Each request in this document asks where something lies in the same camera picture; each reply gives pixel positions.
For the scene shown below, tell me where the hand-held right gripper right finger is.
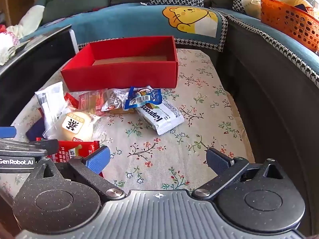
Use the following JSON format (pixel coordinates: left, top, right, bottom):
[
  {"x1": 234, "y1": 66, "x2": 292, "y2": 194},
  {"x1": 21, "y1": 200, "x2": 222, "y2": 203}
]
[{"x1": 192, "y1": 147, "x2": 287, "y2": 201}]

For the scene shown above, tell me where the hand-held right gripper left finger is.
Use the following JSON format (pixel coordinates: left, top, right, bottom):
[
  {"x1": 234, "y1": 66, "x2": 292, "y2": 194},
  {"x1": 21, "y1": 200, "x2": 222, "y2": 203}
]
[{"x1": 30, "y1": 146, "x2": 126, "y2": 201}]

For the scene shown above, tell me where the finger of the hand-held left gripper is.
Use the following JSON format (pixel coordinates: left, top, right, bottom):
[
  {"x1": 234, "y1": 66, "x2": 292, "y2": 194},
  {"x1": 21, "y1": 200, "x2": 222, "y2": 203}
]
[
  {"x1": 0, "y1": 139, "x2": 59, "y2": 157},
  {"x1": 0, "y1": 126, "x2": 17, "y2": 139}
]

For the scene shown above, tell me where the dark blue snack packet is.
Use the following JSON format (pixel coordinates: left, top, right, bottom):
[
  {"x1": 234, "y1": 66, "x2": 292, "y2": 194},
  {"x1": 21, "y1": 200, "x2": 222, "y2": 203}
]
[{"x1": 26, "y1": 117, "x2": 46, "y2": 142}]

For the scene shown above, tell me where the large red snack packet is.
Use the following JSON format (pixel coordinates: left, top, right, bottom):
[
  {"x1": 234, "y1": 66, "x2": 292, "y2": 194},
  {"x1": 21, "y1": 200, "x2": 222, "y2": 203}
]
[{"x1": 35, "y1": 137, "x2": 105, "y2": 178}]

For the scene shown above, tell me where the round bun clear packet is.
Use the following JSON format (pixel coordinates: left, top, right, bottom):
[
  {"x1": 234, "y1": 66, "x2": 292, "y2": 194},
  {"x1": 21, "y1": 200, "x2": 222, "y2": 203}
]
[{"x1": 42, "y1": 111, "x2": 105, "y2": 142}]

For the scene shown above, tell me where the white grey snack packet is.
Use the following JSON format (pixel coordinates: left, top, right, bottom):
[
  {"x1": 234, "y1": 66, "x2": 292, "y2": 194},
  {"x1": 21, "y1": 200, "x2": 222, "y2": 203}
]
[{"x1": 34, "y1": 82, "x2": 71, "y2": 133}]

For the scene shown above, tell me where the pink clear pastry packet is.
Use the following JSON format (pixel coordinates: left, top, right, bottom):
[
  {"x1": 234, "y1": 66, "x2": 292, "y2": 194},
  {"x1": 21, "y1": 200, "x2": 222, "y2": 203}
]
[{"x1": 78, "y1": 89, "x2": 108, "y2": 116}]

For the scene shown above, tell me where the silver snack packet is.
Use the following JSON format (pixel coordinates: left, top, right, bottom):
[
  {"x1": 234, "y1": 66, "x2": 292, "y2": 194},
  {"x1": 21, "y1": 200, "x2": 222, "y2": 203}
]
[{"x1": 101, "y1": 89, "x2": 130, "y2": 112}]

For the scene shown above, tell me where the white wafer packet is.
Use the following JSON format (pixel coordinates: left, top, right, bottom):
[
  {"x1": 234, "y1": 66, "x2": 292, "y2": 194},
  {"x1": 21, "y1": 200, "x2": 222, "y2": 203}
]
[{"x1": 136, "y1": 99, "x2": 185, "y2": 135}]

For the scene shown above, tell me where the red cardboard box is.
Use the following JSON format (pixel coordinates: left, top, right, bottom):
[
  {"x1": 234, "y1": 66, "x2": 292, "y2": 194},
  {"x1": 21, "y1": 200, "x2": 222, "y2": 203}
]
[{"x1": 60, "y1": 36, "x2": 179, "y2": 92}]

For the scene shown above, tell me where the floral tablecloth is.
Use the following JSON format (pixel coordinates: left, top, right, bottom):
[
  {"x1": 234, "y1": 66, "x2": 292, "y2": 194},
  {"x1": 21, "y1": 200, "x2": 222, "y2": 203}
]
[{"x1": 0, "y1": 47, "x2": 256, "y2": 205}]

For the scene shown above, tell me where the small red snack packet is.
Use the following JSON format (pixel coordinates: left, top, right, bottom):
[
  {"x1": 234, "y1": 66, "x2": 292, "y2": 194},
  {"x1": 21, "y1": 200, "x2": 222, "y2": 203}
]
[{"x1": 64, "y1": 93, "x2": 80, "y2": 110}]

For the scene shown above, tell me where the black glass table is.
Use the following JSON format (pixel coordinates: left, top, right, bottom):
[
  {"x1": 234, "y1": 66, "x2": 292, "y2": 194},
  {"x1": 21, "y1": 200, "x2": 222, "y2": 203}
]
[{"x1": 0, "y1": 25, "x2": 79, "y2": 130}]

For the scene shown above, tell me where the red white bag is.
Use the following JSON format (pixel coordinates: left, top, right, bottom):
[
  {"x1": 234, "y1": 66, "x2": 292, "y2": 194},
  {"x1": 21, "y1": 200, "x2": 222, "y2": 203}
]
[{"x1": 0, "y1": 25, "x2": 21, "y2": 66}]

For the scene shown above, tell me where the white cloth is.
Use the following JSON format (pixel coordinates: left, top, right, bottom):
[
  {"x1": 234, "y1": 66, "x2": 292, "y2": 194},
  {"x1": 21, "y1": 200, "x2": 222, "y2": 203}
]
[{"x1": 11, "y1": 5, "x2": 45, "y2": 40}]

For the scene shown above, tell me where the wooden cabinet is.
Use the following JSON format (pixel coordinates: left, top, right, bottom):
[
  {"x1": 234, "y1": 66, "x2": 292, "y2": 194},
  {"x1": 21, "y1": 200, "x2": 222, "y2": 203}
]
[{"x1": 0, "y1": 0, "x2": 38, "y2": 28}]

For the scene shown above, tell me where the blue houndstooth-trim sofa cover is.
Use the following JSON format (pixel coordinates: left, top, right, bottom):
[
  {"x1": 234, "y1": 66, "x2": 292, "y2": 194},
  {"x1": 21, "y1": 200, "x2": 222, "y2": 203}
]
[{"x1": 209, "y1": 6, "x2": 319, "y2": 90}]

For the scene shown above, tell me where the blue lion sofa cover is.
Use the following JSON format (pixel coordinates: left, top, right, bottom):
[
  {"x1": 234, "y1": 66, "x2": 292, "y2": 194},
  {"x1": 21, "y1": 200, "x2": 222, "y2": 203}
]
[{"x1": 20, "y1": 4, "x2": 228, "y2": 53}]

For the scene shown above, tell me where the large green cushion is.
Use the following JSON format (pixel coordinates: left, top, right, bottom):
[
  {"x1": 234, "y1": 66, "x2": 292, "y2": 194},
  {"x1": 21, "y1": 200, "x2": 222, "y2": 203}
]
[{"x1": 41, "y1": 0, "x2": 112, "y2": 24}]

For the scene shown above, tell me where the orange plastic basket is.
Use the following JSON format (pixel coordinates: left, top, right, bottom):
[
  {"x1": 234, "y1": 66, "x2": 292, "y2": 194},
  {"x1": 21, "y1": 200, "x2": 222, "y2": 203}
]
[{"x1": 258, "y1": 0, "x2": 319, "y2": 53}]

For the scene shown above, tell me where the yellow round bread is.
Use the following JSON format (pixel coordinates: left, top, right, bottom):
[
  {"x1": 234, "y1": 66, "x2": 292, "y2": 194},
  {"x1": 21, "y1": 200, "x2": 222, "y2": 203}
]
[{"x1": 281, "y1": 0, "x2": 313, "y2": 9}]

